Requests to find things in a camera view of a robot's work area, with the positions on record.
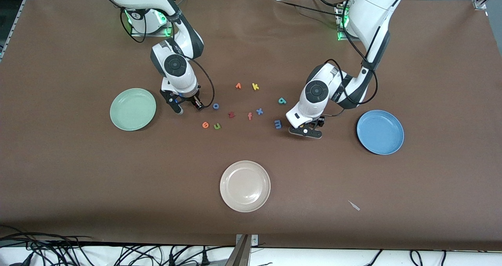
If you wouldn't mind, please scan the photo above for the brown paper table cover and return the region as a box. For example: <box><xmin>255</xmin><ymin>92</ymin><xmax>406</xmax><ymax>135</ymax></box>
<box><xmin>0</xmin><ymin>0</ymin><xmax>502</xmax><ymax>251</ymax></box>

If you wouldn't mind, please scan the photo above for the green plate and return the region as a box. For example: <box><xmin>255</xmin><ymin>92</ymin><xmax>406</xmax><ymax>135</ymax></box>
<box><xmin>110</xmin><ymin>88</ymin><xmax>156</xmax><ymax>131</ymax></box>

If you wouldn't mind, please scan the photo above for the blue plate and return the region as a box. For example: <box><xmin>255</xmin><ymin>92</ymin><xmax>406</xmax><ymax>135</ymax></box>
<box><xmin>356</xmin><ymin>109</ymin><xmax>404</xmax><ymax>155</ymax></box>

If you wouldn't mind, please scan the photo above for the black cable on table cover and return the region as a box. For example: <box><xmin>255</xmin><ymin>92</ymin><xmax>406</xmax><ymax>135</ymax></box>
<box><xmin>275</xmin><ymin>0</ymin><xmax>346</xmax><ymax>19</ymax></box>

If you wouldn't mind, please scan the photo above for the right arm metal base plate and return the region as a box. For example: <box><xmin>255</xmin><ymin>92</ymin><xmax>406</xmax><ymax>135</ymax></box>
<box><xmin>130</xmin><ymin>7</ymin><xmax>173</xmax><ymax>37</ymax></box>

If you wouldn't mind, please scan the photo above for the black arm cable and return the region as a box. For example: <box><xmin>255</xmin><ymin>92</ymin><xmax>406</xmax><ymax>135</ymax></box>
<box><xmin>94</xmin><ymin>0</ymin><xmax>215</xmax><ymax>110</ymax></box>
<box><xmin>324</xmin><ymin>0</ymin><xmax>379</xmax><ymax>117</ymax></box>

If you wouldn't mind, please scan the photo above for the black cable tangle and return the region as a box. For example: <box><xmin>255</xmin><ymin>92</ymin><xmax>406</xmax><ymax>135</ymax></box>
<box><xmin>0</xmin><ymin>225</ymin><xmax>95</xmax><ymax>266</ymax></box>

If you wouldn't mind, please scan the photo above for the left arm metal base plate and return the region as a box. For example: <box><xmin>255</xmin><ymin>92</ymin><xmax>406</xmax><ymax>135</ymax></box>
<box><xmin>336</xmin><ymin>5</ymin><xmax>361</xmax><ymax>42</ymax></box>

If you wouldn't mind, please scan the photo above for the beige plate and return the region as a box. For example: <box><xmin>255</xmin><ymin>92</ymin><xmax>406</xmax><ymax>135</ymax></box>
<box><xmin>220</xmin><ymin>160</ymin><xmax>271</xmax><ymax>213</ymax></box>

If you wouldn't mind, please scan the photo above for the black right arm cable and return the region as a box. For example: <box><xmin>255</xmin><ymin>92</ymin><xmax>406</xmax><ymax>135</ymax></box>
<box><xmin>94</xmin><ymin>0</ymin><xmax>215</xmax><ymax>110</ymax></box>

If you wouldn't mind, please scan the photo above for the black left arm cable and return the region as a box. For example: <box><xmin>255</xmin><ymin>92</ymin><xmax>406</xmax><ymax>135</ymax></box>
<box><xmin>324</xmin><ymin>0</ymin><xmax>379</xmax><ymax>117</ymax></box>

